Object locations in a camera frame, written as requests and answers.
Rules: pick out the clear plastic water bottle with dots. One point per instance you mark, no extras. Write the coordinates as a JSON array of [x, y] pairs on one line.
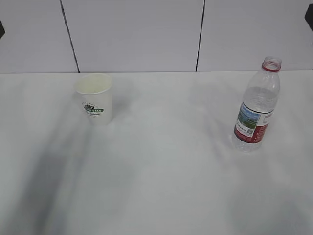
[[258, 103]]

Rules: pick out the white paper cup green logo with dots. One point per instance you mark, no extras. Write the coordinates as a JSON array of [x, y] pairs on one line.
[[94, 92]]

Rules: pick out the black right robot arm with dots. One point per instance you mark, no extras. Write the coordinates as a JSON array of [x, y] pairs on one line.
[[309, 16]]

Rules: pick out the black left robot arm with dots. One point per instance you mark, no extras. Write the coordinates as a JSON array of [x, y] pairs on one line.
[[2, 31]]

